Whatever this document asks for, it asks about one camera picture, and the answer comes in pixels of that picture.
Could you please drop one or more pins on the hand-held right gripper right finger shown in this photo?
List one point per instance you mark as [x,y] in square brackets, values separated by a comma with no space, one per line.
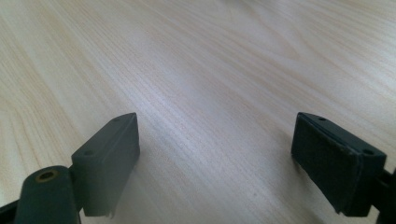
[333,165]

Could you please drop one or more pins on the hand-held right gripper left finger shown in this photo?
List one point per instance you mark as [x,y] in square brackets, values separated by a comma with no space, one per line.
[106,165]

